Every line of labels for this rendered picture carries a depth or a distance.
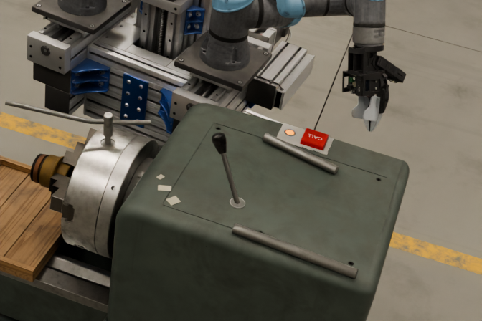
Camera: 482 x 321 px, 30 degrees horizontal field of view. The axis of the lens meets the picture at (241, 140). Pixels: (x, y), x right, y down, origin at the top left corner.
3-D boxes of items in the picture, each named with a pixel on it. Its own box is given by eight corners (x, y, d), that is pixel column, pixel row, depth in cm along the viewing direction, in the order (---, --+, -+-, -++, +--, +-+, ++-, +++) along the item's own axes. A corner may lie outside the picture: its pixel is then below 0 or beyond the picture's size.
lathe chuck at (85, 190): (143, 199, 247) (150, 111, 227) (92, 279, 224) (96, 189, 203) (113, 189, 249) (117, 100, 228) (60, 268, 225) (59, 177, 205)
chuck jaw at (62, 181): (96, 184, 222) (75, 205, 212) (94, 201, 224) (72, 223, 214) (56, 170, 224) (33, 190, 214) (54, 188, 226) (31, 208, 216)
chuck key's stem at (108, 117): (112, 148, 219) (112, 112, 211) (112, 155, 217) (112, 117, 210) (102, 148, 218) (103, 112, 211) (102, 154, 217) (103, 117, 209)
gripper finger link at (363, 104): (347, 132, 218) (348, 94, 216) (364, 128, 221) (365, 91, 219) (356, 134, 215) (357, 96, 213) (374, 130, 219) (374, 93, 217)
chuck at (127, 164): (155, 203, 247) (163, 115, 226) (105, 284, 223) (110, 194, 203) (143, 199, 247) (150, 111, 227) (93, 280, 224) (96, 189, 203)
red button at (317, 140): (327, 140, 228) (329, 134, 227) (321, 153, 223) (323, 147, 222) (305, 133, 229) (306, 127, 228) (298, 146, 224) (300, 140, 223)
